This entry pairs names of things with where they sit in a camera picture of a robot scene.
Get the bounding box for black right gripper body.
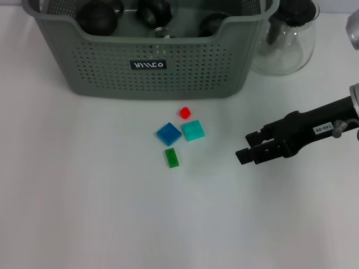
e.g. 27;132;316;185
262;96;359;159

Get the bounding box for blue square toy tile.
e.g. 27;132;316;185
156;122;182;147

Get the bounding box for glass teacup with black handle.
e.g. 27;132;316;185
197;12;229;37
148;26;180;39
135;0;173;29

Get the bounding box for grey perforated plastic storage basket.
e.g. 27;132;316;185
21;0;280;101

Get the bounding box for cyan square toy tile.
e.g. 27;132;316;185
181;119;205;142

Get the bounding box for clear glass carafe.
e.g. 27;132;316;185
251;0;320;76

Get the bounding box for green rectangular toy brick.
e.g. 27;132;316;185
164;147;180;169

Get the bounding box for black carafe lid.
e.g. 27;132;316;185
276;0;316;27

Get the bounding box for dark brown clay teapot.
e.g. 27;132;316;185
76;0;125;36

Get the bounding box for right gripper cable plug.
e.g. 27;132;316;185
332;117;359;140

